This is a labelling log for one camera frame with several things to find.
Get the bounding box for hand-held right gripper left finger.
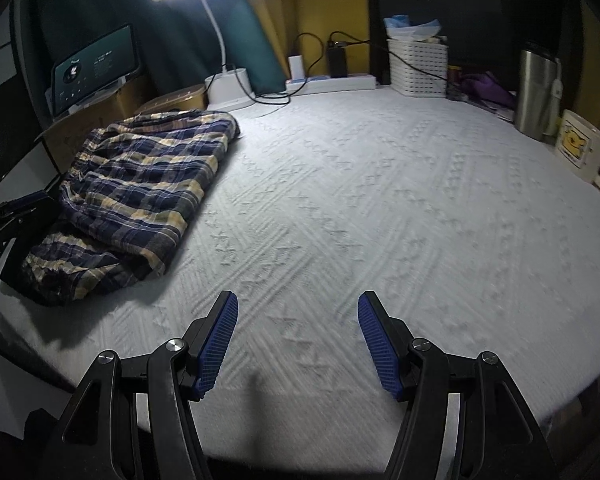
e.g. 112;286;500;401
60;290;239;480

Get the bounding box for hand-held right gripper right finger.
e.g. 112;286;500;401
357;290;551;480

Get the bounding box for plaid pants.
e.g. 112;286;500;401
22;109;241;307

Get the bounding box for cardboard box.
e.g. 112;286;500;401
40;77;153;173

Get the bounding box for white tablecloth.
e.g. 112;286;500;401
0;87;600;461

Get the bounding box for tablet with teal screen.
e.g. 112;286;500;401
50;23;141;118

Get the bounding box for tan lidded container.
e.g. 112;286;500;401
135;84;210;116

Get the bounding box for teal curtain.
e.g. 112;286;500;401
30;0;291;111

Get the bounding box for white desk lamp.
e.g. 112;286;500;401
147;0;256;109

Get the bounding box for white power strip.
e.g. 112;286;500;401
285;74;378;95

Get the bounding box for purple cloth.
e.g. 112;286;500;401
460;72;516;108

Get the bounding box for cream bear mug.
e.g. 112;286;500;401
554;109;600;193

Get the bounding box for white plastic basket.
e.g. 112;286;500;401
386;37;449;97

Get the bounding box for black charger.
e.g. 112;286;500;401
328;40;349;78

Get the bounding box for steel tumbler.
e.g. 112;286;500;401
514;42;563;141

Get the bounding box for blue plastic bag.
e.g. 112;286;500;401
382;15;443;41

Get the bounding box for yellow curtain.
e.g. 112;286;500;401
240;0;376;86
575;0;600;121

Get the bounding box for black lamp cable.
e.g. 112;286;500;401
252;90;293;107

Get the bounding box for black charger cable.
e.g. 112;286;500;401
330;30;448;83

